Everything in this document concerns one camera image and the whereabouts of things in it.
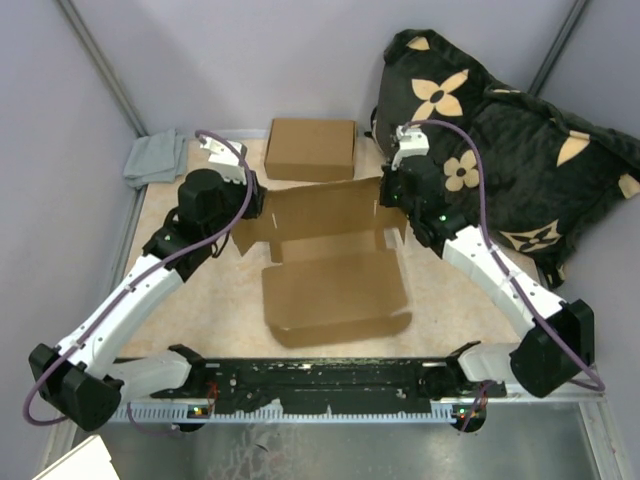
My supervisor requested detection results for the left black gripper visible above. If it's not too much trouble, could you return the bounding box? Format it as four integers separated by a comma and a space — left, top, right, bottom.
206, 169, 267, 242

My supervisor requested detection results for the brown cardboard box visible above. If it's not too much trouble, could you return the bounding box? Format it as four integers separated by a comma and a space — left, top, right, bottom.
232, 177, 412, 348
264, 118, 357, 183

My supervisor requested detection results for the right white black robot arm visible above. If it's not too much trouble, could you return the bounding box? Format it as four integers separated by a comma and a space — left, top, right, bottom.
380, 158, 595, 398

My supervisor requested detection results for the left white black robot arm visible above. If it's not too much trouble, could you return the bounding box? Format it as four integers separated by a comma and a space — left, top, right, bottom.
29, 169, 266, 432

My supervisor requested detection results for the grey folded cloth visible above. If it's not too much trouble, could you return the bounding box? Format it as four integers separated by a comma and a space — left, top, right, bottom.
123, 129, 188, 189

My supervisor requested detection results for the black plush flower cushion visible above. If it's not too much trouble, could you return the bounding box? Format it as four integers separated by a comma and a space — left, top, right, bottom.
371, 29, 639, 287

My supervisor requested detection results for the white board corner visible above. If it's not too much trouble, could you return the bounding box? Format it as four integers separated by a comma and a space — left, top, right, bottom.
35, 435, 120, 480

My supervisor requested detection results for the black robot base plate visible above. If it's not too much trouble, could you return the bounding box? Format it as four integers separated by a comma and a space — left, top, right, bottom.
154, 353, 507, 432

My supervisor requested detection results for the right grey corner post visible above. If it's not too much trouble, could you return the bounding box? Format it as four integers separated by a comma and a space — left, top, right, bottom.
527, 0, 591, 96

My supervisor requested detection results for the grey corner post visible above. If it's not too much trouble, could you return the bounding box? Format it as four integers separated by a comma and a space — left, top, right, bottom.
527, 0, 591, 96
53, 0, 149, 137

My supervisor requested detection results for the left grey corner post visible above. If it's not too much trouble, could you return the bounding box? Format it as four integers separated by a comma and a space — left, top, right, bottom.
53, 0, 149, 137

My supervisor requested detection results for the aluminium rail frame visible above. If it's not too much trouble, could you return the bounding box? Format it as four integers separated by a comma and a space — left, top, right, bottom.
42, 362, 629, 480

